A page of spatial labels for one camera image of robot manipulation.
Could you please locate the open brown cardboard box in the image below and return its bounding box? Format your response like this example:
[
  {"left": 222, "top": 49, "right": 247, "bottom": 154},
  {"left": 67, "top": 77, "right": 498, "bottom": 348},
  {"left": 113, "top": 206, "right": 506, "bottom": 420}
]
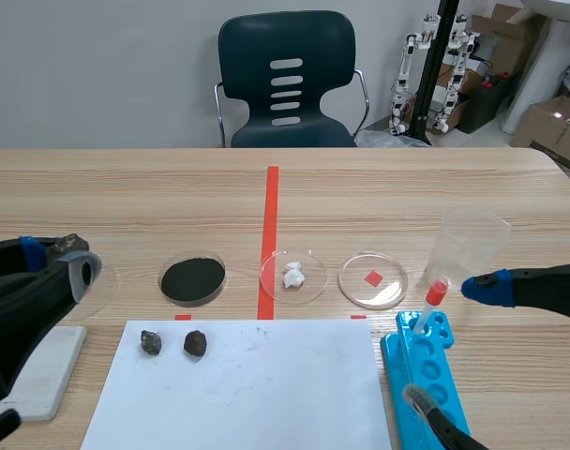
[{"left": 509, "top": 95, "right": 570, "bottom": 171}]

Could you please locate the black plastic canister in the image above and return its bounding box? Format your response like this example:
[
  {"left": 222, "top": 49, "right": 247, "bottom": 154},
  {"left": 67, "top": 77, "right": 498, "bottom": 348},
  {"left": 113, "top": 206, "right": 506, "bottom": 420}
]
[{"left": 461, "top": 76, "right": 517, "bottom": 133}]

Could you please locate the clear plastic bag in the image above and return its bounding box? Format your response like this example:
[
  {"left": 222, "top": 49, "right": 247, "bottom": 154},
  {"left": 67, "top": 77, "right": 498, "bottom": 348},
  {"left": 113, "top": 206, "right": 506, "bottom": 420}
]
[{"left": 353, "top": 127, "right": 432, "bottom": 149}]

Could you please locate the small white tile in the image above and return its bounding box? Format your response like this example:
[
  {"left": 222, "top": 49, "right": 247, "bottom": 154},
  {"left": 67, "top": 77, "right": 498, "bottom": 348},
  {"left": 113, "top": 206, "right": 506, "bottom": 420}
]
[{"left": 0, "top": 324, "right": 89, "bottom": 421}]

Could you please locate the dropper with red bulb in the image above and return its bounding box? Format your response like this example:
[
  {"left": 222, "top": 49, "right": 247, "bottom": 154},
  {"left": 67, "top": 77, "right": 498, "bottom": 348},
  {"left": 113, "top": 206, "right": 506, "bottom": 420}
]
[{"left": 398, "top": 278, "right": 450, "bottom": 376}]

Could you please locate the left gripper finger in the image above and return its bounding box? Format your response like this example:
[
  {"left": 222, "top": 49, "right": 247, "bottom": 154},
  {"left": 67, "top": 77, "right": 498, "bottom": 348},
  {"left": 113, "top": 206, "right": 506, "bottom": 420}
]
[{"left": 0, "top": 235, "right": 51, "bottom": 282}]

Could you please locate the white sheet of paper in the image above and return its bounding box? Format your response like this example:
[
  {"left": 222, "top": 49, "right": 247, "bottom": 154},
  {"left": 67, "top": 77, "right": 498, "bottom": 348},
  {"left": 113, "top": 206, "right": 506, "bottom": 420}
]
[{"left": 79, "top": 319, "right": 394, "bottom": 450}]

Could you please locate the small dark rough stone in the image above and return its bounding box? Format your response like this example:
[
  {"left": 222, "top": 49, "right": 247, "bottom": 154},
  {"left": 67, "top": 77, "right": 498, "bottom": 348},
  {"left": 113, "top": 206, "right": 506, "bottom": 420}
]
[{"left": 45, "top": 232, "right": 91, "bottom": 264}]

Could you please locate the turquoise rack with round holes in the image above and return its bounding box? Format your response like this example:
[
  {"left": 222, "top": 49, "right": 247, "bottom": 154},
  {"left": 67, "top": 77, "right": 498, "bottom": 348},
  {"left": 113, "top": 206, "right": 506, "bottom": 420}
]
[{"left": 379, "top": 308, "right": 473, "bottom": 450}]

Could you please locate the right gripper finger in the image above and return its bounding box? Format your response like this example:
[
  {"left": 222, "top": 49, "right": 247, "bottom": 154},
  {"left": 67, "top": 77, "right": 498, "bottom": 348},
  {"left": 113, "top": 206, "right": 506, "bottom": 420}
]
[
  {"left": 402, "top": 382, "right": 490, "bottom": 450},
  {"left": 459, "top": 262, "right": 570, "bottom": 325}
]

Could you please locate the small dark brown round stone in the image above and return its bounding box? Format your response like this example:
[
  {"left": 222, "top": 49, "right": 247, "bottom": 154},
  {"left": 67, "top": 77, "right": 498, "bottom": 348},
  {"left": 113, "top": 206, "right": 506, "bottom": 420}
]
[{"left": 182, "top": 330, "right": 208, "bottom": 360}]

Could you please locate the small grey-green stone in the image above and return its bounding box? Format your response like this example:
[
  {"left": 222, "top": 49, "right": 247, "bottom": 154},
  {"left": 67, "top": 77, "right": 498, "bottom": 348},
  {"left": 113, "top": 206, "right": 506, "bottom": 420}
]
[{"left": 139, "top": 329, "right": 166, "bottom": 356}]

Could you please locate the white lump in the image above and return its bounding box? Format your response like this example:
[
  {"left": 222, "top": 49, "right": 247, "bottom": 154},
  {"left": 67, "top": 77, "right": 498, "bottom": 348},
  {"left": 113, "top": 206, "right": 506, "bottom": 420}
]
[{"left": 282, "top": 262, "right": 308, "bottom": 290}]

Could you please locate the dark blue chair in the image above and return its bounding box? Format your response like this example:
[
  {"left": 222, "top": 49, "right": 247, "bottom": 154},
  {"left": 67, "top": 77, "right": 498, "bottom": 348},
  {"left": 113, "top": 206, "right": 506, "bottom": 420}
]
[{"left": 213, "top": 9, "right": 371, "bottom": 149}]

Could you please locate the clear plastic beaker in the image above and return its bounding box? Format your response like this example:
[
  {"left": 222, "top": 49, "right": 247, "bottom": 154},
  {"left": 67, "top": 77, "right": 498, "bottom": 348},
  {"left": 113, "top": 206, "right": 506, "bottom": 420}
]
[{"left": 424, "top": 207, "right": 513, "bottom": 302}]

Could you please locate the empty clear glass dish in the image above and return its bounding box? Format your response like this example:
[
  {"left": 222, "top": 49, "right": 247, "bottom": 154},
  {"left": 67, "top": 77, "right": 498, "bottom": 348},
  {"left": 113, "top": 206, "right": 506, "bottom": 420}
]
[
  {"left": 72, "top": 259, "right": 120, "bottom": 325},
  {"left": 337, "top": 250, "right": 410, "bottom": 309}
]

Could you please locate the glass dish with black powder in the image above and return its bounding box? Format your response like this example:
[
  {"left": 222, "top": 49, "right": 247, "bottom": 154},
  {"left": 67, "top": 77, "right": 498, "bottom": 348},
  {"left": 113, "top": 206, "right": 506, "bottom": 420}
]
[{"left": 158, "top": 250, "right": 229, "bottom": 308}]

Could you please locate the black metal rail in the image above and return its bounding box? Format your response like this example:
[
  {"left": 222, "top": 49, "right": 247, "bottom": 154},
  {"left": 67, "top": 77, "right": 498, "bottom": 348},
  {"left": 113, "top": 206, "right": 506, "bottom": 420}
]
[{"left": 408, "top": 0, "right": 460, "bottom": 146}]

